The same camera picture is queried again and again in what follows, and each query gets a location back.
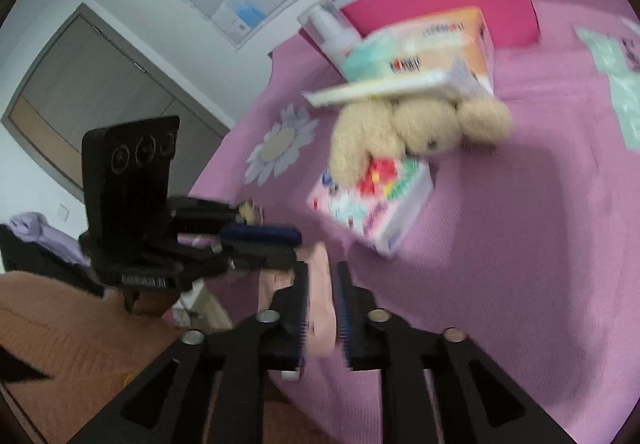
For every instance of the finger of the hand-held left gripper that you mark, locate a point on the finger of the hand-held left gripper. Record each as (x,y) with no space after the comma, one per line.
(265,258)
(260,234)

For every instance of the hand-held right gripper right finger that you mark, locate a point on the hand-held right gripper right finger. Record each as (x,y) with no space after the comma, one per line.
(344,319)

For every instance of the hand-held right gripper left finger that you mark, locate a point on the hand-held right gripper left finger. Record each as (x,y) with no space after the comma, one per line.
(301,314)

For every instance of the pink sachet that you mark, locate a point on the pink sachet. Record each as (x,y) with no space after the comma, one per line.
(320,304)

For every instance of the floral tissue pack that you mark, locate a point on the floral tissue pack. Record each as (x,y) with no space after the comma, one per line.
(380,209)

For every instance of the beige plush toy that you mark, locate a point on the beige plush toy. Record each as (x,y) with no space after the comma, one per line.
(425,129)

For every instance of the person's left forearm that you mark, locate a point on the person's left forearm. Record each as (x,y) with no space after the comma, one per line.
(75,334)

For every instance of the grey wardrobe door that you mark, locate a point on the grey wardrobe door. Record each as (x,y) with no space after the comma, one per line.
(75,89)

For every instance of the purple cloth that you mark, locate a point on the purple cloth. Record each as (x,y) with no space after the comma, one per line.
(35,226)

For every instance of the dark chair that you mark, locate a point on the dark chair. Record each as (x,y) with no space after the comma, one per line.
(30,259)

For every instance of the white yellow flat packet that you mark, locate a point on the white yellow flat packet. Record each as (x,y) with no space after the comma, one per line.
(380,87)

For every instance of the white pump bottle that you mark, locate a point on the white pump bottle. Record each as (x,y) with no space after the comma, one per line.
(335,37)

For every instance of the pastel tissue pack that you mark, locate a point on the pastel tissue pack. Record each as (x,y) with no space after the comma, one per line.
(415,49)

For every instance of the white wall switch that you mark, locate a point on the white wall switch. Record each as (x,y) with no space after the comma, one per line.
(63,211)

